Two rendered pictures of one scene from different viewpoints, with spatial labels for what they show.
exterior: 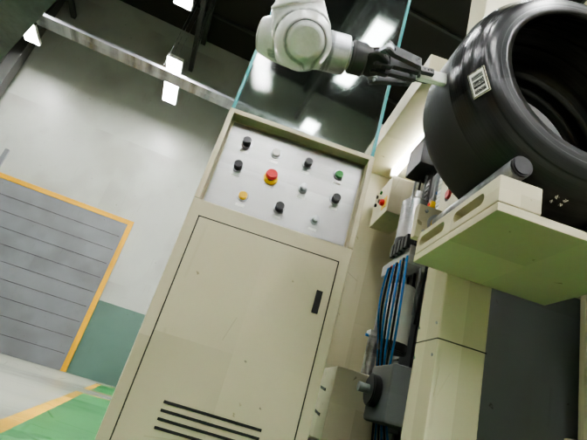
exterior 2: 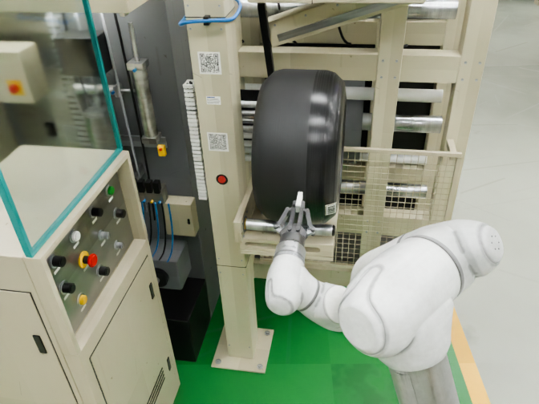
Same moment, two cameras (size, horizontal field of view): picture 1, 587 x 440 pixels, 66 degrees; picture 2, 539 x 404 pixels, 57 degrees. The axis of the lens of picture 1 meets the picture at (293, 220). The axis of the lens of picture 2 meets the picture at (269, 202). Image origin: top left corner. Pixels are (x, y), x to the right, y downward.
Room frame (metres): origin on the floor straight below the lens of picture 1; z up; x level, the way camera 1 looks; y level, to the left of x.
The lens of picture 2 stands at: (0.55, 1.09, 2.07)
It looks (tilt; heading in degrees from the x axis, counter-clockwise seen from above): 35 degrees down; 285
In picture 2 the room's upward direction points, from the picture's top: 2 degrees counter-clockwise
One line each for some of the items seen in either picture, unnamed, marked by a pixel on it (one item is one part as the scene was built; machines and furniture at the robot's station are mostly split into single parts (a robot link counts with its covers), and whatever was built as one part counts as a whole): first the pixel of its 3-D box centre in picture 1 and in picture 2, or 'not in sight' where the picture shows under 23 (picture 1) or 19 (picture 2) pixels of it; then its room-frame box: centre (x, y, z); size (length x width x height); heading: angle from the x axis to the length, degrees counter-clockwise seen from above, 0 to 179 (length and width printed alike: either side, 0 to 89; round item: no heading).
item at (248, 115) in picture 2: not in sight; (254, 127); (1.15, -0.88, 1.05); 0.20 x 0.15 x 0.30; 4
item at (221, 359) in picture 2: not in sight; (243, 346); (1.15, -0.48, 0.01); 0.27 x 0.27 x 0.02; 4
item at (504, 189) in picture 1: (469, 226); (287, 240); (0.89, -0.38, 0.83); 0.36 x 0.09 x 0.06; 4
